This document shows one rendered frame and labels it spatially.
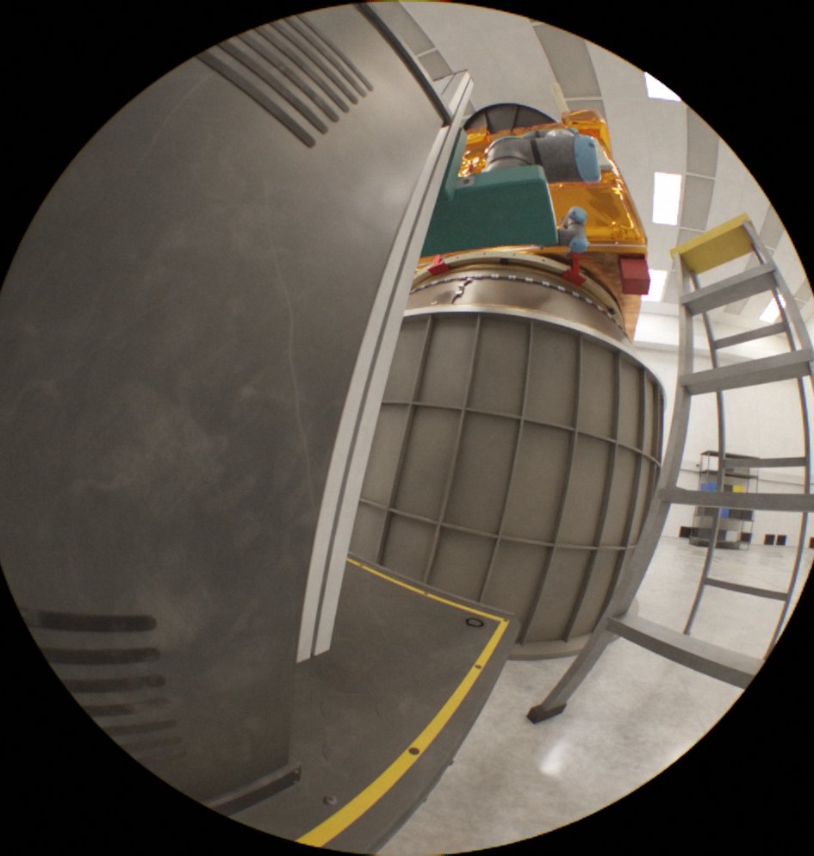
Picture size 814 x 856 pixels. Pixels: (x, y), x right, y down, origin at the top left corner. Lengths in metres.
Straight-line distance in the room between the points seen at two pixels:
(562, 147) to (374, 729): 0.90
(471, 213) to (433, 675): 0.71
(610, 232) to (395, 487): 1.60
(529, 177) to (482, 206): 0.11
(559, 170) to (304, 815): 0.91
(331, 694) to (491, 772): 0.46
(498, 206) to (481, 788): 1.04
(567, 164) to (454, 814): 1.19
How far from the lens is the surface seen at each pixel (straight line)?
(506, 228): 0.62
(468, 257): 1.66
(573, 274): 1.66
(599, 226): 1.75
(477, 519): 0.96
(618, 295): 1.95
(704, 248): 1.35
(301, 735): 0.28
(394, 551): 1.05
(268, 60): 0.15
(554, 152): 0.72
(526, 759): 0.76
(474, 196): 0.57
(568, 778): 0.76
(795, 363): 0.85
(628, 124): 5.18
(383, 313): 0.31
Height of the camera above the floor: 0.55
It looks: 8 degrees up
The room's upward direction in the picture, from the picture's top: 13 degrees clockwise
